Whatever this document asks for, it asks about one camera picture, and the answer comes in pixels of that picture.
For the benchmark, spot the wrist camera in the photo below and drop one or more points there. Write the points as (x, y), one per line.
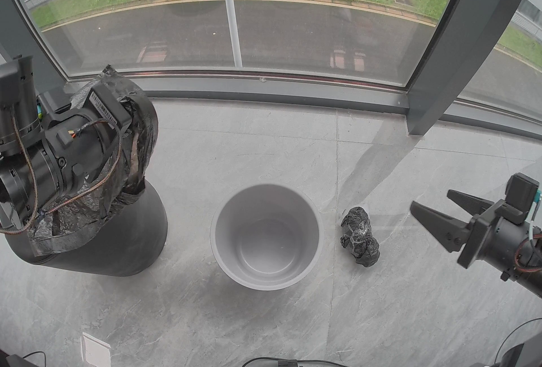
(521, 191)
(55, 106)

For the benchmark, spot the crumpled black plastic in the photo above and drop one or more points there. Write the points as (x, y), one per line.
(360, 238)

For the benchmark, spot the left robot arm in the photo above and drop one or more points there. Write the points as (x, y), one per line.
(17, 102)

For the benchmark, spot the dark grey round chair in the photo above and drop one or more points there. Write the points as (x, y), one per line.
(127, 238)

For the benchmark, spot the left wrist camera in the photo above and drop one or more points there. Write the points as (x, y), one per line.
(55, 106)

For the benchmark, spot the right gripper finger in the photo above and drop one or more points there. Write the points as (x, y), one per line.
(470, 201)
(449, 232)

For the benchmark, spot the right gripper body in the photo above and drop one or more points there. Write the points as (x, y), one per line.
(499, 246)

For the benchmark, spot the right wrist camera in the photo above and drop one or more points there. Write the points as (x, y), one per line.
(521, 191)

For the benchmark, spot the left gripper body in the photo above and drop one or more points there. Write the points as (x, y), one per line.
(80, 153)

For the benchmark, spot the window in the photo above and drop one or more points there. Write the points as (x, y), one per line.
(127, 39)

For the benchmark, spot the white trash bin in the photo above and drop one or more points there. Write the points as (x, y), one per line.
(266, 238)

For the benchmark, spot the black plastic bag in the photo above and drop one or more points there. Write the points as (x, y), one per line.
(142, 123)

